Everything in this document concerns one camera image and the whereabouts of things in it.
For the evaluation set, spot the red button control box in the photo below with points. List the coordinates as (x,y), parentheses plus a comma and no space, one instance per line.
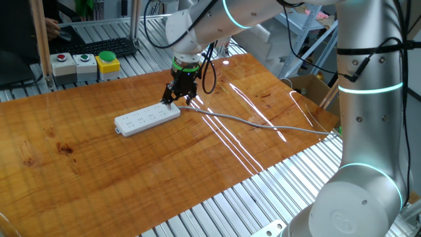
(62,70)

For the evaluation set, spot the wood grain table mat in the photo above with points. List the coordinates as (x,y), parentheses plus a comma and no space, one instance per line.
(131,171)

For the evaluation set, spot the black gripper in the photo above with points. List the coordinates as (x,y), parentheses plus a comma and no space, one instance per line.
(185,82)

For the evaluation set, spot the cardboard box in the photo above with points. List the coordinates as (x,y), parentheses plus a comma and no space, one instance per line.
(309,87)

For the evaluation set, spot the person in black clothing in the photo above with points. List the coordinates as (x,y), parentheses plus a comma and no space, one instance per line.
(16,29)

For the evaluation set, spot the person's bare hand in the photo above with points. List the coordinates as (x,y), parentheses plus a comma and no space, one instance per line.
(52,29)

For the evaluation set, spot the white foam blocks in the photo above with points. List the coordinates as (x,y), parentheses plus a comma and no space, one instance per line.
(263,42)

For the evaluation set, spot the hanging green fabric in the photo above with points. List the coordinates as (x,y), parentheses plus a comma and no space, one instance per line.
(84,8)

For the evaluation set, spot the aluminium frame post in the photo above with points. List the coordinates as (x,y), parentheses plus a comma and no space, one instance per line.
(135,19)
(41,39)
(330,95)

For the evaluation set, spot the aluminium frame crossbar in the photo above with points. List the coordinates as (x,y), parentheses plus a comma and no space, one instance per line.
(98,21)

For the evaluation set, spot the black computer mouse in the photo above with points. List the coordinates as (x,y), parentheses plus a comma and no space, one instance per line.
(64,36)

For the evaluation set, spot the black keyboard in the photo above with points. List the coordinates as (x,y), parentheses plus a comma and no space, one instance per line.
(98,47)

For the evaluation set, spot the yellow box green mushroom button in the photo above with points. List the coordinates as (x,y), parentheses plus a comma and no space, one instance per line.
(108,66)

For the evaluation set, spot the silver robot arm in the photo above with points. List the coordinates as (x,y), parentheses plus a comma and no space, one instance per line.
(371,131)

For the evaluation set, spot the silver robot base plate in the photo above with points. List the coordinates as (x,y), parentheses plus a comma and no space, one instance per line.
(269,230)

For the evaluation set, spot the white power strip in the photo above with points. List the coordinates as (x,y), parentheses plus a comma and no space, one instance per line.
(145,119)

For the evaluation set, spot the grey metal shelf rack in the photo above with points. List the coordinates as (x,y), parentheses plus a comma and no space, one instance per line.
(297,49)

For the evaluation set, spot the small green button control box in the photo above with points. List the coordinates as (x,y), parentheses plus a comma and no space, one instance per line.
(85,69)

